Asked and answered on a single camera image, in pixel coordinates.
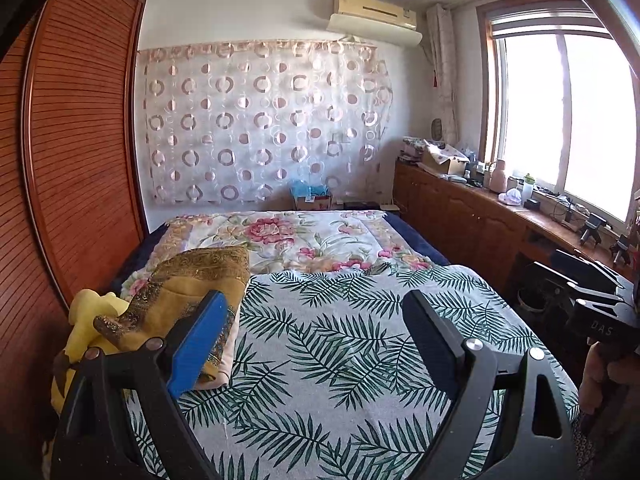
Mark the wooden low cabinet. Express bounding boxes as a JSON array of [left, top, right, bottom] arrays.
[[392, 157, 640, 301]]

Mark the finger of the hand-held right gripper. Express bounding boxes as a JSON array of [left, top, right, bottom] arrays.
[[552, 249, 630, 290], [532, 261, 621, 311]]

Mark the beige folded cloth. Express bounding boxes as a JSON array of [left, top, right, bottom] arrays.
[[197, 310, 246, 391]]

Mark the yellow plush toy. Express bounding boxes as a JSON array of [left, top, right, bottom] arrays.
[[50, 290, 133, 411]]

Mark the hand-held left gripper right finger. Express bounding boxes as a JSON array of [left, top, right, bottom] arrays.
[[401, 289, 581, 480]]

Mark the beige window curtain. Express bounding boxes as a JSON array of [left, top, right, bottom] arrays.
[[426, 4, 458, 146]]

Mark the wooden wardrobe door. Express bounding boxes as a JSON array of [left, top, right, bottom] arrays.
[[0, 0, 148, 461]]

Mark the circle pattern sheer curtain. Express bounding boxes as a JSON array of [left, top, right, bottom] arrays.
[[136, 42, 393, 206]]

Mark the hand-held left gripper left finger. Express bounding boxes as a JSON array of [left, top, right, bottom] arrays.
[[50, 290, 231, 480]]

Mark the floral storage box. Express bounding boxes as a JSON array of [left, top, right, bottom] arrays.
[[402, 136, 431, 161]]

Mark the open cardboard box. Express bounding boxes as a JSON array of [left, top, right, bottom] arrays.
[[422, 141, 471, 176]]

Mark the wooden framed window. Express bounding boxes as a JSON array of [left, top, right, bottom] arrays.
[[475, 2, 640, 226]]

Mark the person's right hand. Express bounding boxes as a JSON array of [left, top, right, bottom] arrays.
[[579, 342, 636, 418]]

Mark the leaf print bed sheet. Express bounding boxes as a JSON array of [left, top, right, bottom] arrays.
[[122, 264, 581, 480]]

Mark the beige air conditioner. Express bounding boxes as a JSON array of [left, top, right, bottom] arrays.
[[334, 0, 418, 31]]

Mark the gold patterned shirt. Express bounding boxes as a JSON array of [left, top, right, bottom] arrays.
[[92, 246, 251, 391]]

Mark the small cardboard floor box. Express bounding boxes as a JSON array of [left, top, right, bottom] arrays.
[[294, 192, 333, 212]]

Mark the floral quilt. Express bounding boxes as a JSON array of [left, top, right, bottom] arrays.
[[120, 210, 436, 301]]

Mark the person's dotted dark clothing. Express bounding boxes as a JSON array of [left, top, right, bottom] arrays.
[[570, 415, 596, 471]]

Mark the small tripod camera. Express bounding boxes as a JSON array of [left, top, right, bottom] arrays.
[[580, 212, 608, 247], [611, 234, 633, 266]]

